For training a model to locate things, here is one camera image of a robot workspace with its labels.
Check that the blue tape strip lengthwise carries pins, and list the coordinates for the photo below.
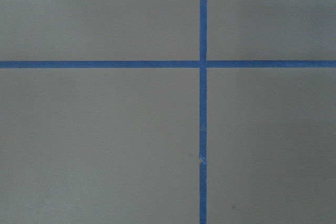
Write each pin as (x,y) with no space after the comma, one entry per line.
(203,112)

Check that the blue tape strip crosswise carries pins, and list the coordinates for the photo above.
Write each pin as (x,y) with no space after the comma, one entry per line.
(169,64)

